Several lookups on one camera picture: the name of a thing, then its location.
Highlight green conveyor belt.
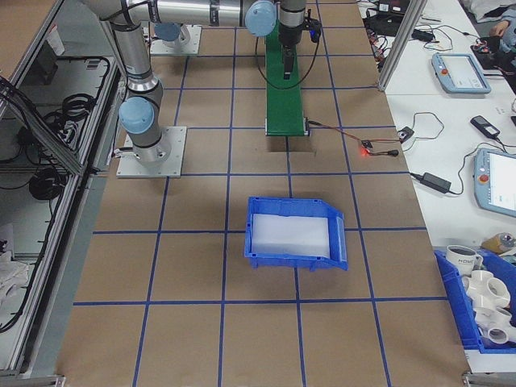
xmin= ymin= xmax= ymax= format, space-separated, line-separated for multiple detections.
xmin=264 ymin=27 xmax=310 ymax=139

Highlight blue open-front storage bin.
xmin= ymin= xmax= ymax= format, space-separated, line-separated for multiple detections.
xmin=242 ymin=195 xmax=349 ymax=273

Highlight small sensor with red light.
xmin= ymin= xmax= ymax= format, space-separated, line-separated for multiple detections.
xmin=372 ymin=111 xmax=445 ymax=153

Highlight white foam pad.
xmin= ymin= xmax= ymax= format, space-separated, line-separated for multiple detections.
xmin=249 ymin=212 xmax=331 ymax=260

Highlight light blue teach pendant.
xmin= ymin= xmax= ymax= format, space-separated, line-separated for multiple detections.
xmin=431 ymin=52 xmax=492 ymax=96
xmin=470 ymin=147 xmax=516 ymax=214

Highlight black handheld remote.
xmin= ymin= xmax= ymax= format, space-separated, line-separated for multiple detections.
xmin=469 ymin=114 xmax=501 ymax=141

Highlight white mug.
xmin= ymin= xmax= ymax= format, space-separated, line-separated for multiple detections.
xmin=444 ymin=243 xmax=485 ymax=278

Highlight yellow tape roll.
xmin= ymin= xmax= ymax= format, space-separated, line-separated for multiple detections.
xmin=480 ymin=231 xmax=516 ymax=256

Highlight blue parts bin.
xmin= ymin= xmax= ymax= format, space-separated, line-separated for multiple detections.
xmin=433 ymin=246 xmax=516 ymax=356

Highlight white PVC pipe fitting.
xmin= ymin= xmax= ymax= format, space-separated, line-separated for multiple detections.
xmin=472 ymin=305 xmax=515 ymax=346
xmin=462 ymin=268 xmax=514 ymax=310

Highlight white crumpled cloth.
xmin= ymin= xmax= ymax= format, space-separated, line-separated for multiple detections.
xmin=0 ymin=223 xmax=31 ymax=311

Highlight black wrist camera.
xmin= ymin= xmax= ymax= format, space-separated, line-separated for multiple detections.
xmin=305 ymin=16 xmax=323 ymax=44

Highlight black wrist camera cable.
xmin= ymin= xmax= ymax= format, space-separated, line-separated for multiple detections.
xmin=253 ymin=35 xmax=322 ymax=89

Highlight red black conveyor wire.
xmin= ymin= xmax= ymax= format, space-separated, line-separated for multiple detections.
xmin=307 ymin=118 xmax=364 ymax=145

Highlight small board with red wires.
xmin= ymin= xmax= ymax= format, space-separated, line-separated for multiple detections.
xmin=368 ymin=34 xmax=390 ymax=72

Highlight white square base plate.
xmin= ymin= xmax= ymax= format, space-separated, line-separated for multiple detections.
xmin=115 ymin=125 xmax=189 ymax=179
xmin=148 ymin=24 xmax=202 ymax=56

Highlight aluminium profile post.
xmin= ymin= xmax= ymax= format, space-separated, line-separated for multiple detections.
xmin=377 ymin=0 xmax=429 ymax=93

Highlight black circuit board with wires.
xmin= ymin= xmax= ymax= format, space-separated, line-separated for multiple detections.
xmin=470 ymin=35 xmax=505 ymax=57

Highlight black cable bundle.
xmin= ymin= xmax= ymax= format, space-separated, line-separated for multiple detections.
xmin=42 ymin=93 xmax=104 ymax=142

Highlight V-shaped metal bar frame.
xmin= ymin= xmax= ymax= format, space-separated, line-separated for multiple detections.
xmin=0 ymin=0 xmax=122 ymax=382

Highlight black box inside frame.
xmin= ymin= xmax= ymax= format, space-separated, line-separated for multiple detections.
xmin=34 ymin=40 xmax=60 ymax=85

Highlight black cable coil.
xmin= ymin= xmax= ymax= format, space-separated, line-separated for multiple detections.
xmin=27 ymin=165 xmax=62 ymax=202

